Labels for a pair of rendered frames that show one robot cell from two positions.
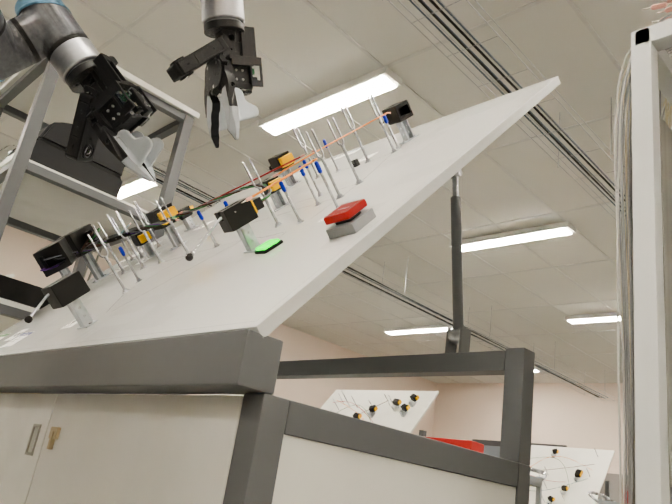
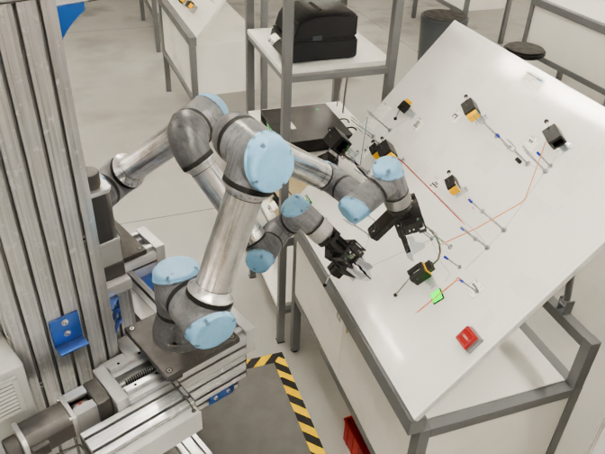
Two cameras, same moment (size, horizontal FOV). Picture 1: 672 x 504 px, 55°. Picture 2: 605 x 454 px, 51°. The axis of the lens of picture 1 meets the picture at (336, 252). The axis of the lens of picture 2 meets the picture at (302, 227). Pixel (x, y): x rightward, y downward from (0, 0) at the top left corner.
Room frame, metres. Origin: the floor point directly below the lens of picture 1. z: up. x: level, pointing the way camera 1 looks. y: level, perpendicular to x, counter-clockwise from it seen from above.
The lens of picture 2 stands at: (-0.50, -0.03, 2.37)
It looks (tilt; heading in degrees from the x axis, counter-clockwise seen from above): 35 degrees down; 21
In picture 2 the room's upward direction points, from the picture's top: 3 degrees clockwise
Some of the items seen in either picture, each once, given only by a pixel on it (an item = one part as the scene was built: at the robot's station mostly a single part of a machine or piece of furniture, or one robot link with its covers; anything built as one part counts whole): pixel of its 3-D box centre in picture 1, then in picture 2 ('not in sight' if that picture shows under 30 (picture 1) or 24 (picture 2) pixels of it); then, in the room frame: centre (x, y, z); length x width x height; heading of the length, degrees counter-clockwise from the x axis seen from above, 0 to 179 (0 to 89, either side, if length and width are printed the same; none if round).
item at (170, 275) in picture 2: not in sight; (178, 286); (0.51, 0.69, 1.33); 0.13 x 0.12 x 0.14; 58
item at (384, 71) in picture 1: (324, 105); not in sight; (3.99, 0.25, 3.26); 1.27 x 0.17 x 0.07; 44
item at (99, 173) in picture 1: (65, 164); (313, 29); (1.91, 0.90, 1.56); 0.30 x 0.23 x 0.19; 134
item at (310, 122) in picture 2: (13, 302); (304, 128); (1.93, 0.93, 1.09); 0.35 x 0.33 x 0.07; 42
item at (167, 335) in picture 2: not in sight; (180, 318); (0.52, 0.70, 1.21); 0.15 x 0.15 x 0.10
